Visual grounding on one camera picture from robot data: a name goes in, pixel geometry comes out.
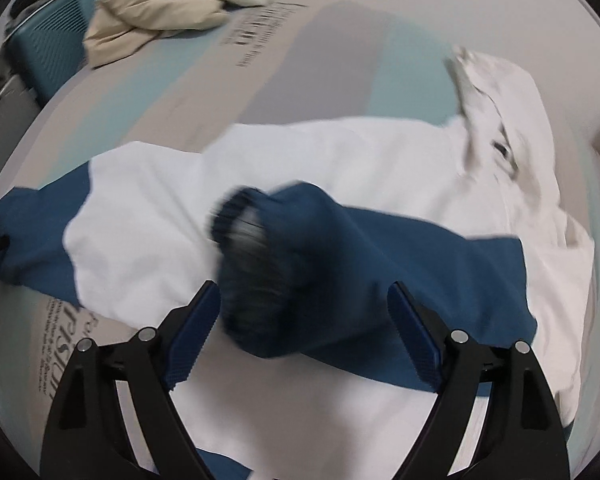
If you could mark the teal suitcase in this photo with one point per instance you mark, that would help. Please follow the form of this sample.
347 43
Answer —
45 50

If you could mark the white and blue hoodie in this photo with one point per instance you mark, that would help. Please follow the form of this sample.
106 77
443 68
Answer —
330 170

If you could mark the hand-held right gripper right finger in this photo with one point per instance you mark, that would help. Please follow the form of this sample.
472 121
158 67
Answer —
414 332

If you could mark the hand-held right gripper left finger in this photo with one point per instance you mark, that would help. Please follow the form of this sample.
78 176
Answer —
192 330

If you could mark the pile of beige clothes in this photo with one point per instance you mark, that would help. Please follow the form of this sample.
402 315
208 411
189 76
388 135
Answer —
170 10

